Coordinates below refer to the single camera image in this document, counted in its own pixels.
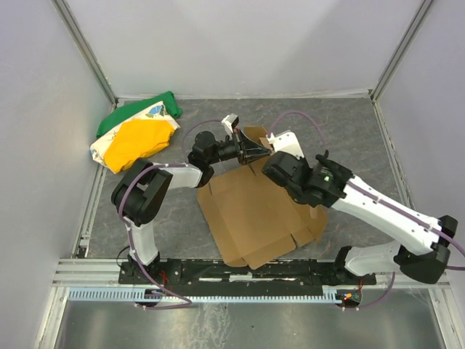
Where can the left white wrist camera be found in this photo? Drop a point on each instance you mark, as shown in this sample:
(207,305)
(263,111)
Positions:
(230,123)

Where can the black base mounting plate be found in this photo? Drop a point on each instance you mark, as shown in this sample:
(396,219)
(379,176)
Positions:
(178,275)

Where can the aluminium front rail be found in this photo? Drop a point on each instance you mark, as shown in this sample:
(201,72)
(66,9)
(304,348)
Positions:
(105,272)

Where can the light blue cable duct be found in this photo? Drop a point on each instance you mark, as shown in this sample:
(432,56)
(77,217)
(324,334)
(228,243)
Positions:
(213,293)

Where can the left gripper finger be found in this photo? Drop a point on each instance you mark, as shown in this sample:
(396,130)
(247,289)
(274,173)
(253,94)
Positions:
(247,157)
(244,144)

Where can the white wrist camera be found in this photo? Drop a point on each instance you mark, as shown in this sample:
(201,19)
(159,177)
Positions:
(230,123)
(286,142)

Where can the yellow white patterned cloth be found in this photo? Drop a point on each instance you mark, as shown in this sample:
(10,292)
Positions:
(140,136)

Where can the right aluminium frame post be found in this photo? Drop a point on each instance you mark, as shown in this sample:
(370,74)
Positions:
(401,49)

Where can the left aluminium frame post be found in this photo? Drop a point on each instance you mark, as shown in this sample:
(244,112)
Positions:
(71,23)

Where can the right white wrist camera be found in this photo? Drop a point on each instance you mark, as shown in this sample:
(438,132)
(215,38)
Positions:
(286,142)

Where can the aluminium frame post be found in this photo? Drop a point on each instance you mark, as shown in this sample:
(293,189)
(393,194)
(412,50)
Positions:
(71,23)
(401,49)

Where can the brown cardboard box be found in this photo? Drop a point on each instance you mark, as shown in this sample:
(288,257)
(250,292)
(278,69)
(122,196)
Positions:
(254,221)

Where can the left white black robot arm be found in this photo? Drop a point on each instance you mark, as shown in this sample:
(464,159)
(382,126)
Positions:
(140,194)

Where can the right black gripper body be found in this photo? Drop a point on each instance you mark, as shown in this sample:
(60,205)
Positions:
(277,169)

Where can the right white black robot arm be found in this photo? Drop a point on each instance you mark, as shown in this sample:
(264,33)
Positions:
(420,243)

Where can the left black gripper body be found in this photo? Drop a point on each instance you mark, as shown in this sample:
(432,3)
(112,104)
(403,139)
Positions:
(237,147)

